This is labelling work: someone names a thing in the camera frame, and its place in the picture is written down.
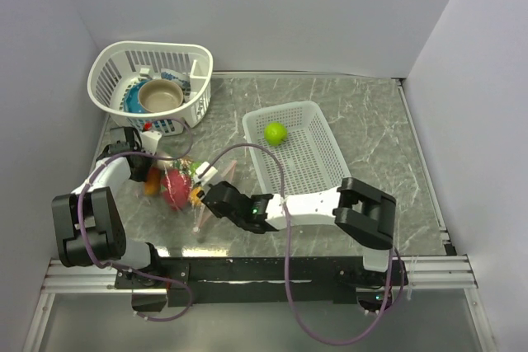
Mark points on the orange fake fruit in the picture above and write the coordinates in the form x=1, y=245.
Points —
x=195, y=196

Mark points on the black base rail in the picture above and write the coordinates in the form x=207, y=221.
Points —
x=262, y=280

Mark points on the red fake strawberry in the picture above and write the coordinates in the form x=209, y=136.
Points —
x=175, y=189

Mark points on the green fake apple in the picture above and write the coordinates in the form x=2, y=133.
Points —
x=275, y=134

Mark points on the white fake radish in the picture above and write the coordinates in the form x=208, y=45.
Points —
x=165, y=158

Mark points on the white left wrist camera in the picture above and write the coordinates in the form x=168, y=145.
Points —
x=150, y=141

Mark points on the blue patterned white dish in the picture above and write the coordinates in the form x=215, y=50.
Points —
x=182, y=80

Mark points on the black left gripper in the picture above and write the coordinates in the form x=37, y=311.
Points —
x=140, y=176

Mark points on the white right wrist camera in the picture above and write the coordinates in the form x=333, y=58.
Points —
x=205, y=173

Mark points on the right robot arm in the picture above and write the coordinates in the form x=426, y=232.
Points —
x=361, y=211

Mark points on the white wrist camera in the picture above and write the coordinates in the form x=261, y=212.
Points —
x=205, y=173
x=150, y=141

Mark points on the clear zip top bag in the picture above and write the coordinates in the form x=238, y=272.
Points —
x=151, y=188

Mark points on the white slatted round basket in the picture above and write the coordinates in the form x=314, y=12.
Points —
x=122, y=66

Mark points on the white perforated rectangular basket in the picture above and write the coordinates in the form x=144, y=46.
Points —
x=310, y=159

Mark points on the beige bowl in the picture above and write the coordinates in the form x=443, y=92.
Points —
x=160, y=95

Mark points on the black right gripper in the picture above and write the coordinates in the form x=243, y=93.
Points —
x=202, y=194

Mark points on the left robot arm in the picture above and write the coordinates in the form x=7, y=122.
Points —
x=87, y=224

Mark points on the blue plate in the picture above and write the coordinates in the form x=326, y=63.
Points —
x=131, y=99

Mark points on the aluminium frame rail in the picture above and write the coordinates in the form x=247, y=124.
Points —
x=423, y=272

